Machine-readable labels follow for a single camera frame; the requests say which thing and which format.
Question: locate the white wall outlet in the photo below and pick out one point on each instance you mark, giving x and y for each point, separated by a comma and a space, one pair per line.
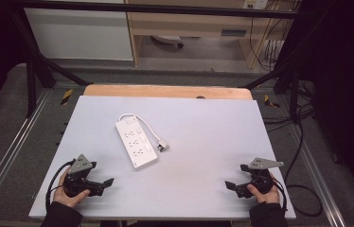
255, 3

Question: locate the white table board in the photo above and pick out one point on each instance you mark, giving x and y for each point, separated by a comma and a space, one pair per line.
197, 157

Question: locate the white power strip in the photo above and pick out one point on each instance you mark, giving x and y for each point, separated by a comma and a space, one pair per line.
135, 145

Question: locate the white cabinet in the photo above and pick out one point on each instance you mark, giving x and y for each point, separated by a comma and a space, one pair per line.
77, 34

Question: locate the black metal frame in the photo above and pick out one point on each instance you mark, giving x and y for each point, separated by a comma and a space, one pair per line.
153, 9

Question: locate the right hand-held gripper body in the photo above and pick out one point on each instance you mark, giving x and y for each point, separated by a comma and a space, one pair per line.
260, 176

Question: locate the yellow black tape strip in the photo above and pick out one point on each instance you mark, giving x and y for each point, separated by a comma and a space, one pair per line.
67, 96
270, 101

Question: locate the person's right hand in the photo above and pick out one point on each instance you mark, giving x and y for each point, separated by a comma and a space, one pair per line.
266, 197

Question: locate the light wooden desk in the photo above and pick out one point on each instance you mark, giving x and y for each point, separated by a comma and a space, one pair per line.
191, 23

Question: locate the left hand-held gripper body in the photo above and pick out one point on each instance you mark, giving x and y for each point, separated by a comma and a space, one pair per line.
79, 167

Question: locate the wooden table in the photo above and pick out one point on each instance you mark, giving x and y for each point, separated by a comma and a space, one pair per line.
165, 91

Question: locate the person's left hand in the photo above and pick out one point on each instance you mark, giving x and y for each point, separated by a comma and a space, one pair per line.
66, 198

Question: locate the white plug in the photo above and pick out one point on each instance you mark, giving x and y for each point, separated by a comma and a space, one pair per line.
163, 146

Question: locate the aluminium rail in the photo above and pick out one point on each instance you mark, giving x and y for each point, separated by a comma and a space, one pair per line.
11, 148
317, 176

